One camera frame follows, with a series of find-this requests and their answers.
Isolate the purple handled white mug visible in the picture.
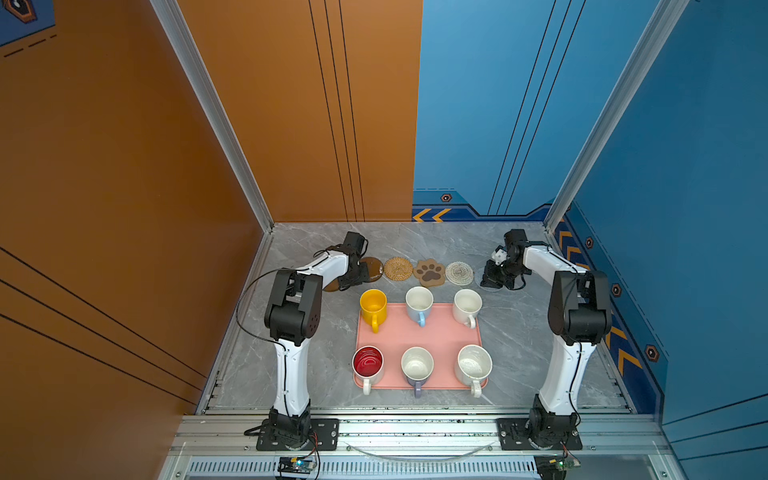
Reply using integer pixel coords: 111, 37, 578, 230
401, 346, 435, 399

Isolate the aluminium front rail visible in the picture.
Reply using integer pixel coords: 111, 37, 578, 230
158, 409, 686, 479

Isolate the cork paw print coaster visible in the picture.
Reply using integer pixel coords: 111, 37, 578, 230
413, 259, 446, 288

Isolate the multicolour woven round coaster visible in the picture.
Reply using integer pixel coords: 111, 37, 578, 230
445, 261, 474, 286

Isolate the aluminium corner post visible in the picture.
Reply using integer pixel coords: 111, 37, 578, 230
150, 0, 274, 233
543, 0, 689, 234

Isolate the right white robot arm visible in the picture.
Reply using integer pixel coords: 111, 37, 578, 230
481, 229, 612, 449

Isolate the white mug back right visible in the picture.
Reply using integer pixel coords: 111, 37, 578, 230
453, 289, 483, 329

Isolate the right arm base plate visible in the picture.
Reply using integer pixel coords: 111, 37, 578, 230
496, 416, 583, 451

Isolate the glossy round wooden coaster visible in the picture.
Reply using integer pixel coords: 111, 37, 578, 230
360, 257, 383, 283

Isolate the light blue mug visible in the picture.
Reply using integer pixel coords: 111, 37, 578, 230
405, 286, 434, 327

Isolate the pink rectangular tray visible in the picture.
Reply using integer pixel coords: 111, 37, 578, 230
356, 303, 482, 390

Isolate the woven rattan round coaster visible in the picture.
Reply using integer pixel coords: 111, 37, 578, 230
384, 257, 413, 281

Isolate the circuit board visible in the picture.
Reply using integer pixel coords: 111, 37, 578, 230
276, 456, 317, 479
534, 456, 581, 480

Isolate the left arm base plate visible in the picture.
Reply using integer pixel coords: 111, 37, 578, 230
256, 418, 340, 452

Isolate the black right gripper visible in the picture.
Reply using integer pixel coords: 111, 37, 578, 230
479, 259, 528, 289

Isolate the matte round wooden coaster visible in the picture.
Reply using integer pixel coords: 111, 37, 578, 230
323, 279, 340, 292

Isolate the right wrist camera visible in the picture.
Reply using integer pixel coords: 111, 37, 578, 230
491, 246, 508, 266

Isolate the aluminium corner post right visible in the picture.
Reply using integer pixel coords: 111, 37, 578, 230
543, 0, 689, 234

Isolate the red inside white mug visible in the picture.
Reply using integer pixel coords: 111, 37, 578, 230
352, 345, 384, 395

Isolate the left circuit board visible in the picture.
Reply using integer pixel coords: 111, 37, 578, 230
276, 456, 317, 479

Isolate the white mug front right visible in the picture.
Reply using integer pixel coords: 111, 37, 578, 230
454, 345, 493, 398

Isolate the right circuit board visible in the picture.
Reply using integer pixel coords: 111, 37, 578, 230
534, 456, 581, 480

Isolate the aluminium corner post left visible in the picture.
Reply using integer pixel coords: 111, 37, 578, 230
150, 0, 274, 233

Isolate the yellow mug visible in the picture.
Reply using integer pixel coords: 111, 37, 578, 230
360, 289, 388, 334

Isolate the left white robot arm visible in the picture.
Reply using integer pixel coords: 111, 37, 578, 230
262, 231, 370, 449

